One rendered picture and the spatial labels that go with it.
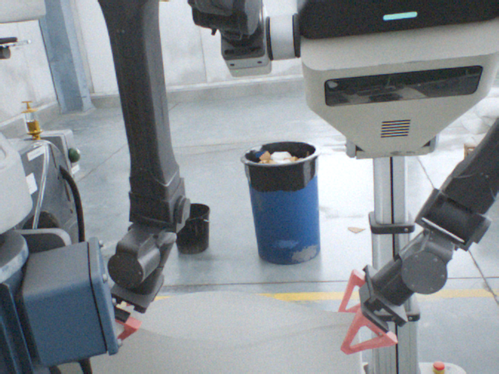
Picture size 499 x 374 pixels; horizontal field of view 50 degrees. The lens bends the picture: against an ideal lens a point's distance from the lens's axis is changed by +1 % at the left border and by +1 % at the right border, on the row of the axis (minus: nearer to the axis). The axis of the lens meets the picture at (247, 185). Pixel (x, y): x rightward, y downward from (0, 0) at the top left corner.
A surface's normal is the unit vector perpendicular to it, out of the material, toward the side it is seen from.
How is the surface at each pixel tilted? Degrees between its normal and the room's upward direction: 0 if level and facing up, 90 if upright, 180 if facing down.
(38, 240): 90
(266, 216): 92
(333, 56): 40
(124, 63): 110
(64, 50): 90
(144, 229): 15
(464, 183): 100
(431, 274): 76
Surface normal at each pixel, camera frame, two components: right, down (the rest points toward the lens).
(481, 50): -0.17, -0.50
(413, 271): -0.34, 0.12
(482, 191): -0.50, 0.49
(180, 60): -0.14, 0.35
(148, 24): 0.93, 0.34
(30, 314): 0.28, 0.29
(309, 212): 0.67, 0.22
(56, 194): 0.99, -0.06
